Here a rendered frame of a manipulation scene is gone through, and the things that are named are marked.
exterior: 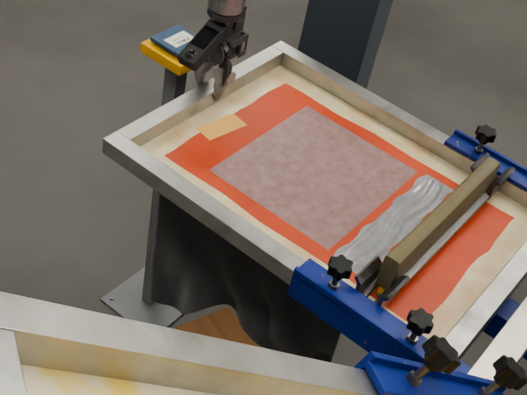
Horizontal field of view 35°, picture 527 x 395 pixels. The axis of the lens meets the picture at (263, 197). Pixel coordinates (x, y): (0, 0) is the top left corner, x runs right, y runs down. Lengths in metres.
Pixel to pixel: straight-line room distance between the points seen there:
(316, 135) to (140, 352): 1.17
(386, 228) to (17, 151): 1.83
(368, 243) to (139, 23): 2.51
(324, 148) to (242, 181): 0.22
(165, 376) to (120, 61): 2.97
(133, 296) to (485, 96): 2.04
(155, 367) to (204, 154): 1.02
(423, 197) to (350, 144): 0.21
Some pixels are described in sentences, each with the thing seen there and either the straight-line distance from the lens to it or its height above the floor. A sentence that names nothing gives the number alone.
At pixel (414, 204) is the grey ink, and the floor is 0.96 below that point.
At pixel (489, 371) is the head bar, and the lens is 1.37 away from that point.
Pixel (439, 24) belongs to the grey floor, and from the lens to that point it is 4.44.
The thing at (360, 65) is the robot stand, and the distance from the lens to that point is 2.23.
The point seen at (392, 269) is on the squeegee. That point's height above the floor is 1.04.
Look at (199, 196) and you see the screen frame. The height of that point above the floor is 0.99.
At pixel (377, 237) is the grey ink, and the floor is 0.96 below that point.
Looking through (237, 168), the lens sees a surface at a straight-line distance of 1.69.
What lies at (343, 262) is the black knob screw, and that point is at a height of 1.06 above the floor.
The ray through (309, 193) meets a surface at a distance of 1.67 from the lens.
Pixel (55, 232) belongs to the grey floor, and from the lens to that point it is 2.86.
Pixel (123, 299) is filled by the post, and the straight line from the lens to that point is 2.65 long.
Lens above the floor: 2.04
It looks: 42 degrees down
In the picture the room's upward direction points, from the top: 13 degrees clockwise
